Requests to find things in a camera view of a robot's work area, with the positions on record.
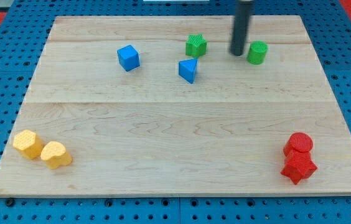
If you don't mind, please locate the blue cube block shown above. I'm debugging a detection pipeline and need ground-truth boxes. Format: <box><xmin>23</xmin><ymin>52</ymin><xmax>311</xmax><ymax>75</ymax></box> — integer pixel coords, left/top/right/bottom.
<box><xmin>117</xmin><ymin>45</ymin><xmax>140</xmax><ymax>72</ymax></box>

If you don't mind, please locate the yellow heart block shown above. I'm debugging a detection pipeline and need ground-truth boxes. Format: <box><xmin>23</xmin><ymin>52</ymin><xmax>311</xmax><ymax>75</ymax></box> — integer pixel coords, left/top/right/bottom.
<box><xmin>40</xmin><ymin>141</ymin><xmax>72</xmax><ymax>169</ymax></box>

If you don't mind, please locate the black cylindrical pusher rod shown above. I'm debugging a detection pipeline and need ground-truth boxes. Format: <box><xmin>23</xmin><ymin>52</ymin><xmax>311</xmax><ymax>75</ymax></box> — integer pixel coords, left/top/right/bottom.
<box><xmin>230</xmin><ymin>0</ymin><xmax>255</xmax><ymax>56</ymax></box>

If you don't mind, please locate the blue triangle block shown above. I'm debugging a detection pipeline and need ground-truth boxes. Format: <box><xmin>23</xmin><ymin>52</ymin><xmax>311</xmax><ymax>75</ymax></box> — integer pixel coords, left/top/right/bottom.
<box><xmin>178</xmin><ymin>58</ymin><xmax>198</xmax><ymax>84</ymax></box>

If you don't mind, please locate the red cylinder block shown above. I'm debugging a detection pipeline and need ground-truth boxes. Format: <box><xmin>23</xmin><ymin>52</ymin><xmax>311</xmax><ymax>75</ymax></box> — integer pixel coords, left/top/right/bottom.
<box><xmin>283</xmin><ymin>132</ymin><xmax>314</xmax><ymax>156</ymax></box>

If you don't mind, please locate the yellow hexagon block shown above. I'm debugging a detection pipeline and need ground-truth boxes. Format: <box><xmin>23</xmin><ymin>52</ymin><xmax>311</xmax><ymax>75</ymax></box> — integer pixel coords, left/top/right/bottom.
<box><xmin>12</xmin><ymin>129</ymin><xmax>44</xmax><ymax>160</ymax></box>

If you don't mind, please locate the green cylinder block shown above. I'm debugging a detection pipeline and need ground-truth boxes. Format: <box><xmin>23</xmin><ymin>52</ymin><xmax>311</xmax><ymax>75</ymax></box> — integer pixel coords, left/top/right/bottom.
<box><xmin>246</xmin><ymin>40</ymin><xmax>268</xmax><ymax>65</ymax></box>

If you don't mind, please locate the red star block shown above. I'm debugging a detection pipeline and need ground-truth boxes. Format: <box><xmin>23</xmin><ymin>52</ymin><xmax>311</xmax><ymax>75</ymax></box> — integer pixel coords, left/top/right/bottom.
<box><xmin>281</xmin><ymin>151</ymin><xmax>317</xmax><ymax>185</ymax></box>

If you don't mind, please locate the green star block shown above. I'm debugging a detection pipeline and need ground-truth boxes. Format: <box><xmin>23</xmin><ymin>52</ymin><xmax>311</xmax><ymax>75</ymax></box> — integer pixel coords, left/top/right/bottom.
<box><xmin>185</xmin><ymin>34</ymin><xmax>207</xmax><ymax>58</ymax></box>

